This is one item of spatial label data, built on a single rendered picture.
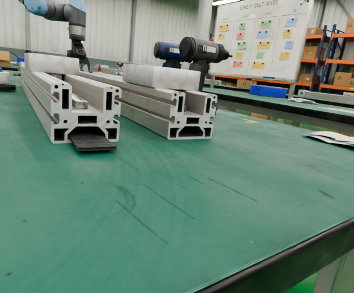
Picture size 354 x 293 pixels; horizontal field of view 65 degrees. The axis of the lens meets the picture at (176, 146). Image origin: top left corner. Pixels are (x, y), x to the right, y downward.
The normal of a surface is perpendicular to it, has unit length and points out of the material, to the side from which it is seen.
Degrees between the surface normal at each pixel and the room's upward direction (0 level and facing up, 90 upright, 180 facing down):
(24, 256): 0
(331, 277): 90
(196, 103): 90
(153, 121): 90
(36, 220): 0
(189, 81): 90
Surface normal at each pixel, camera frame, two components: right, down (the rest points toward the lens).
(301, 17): -0.81, 0.06
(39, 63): 0.51, 0.27
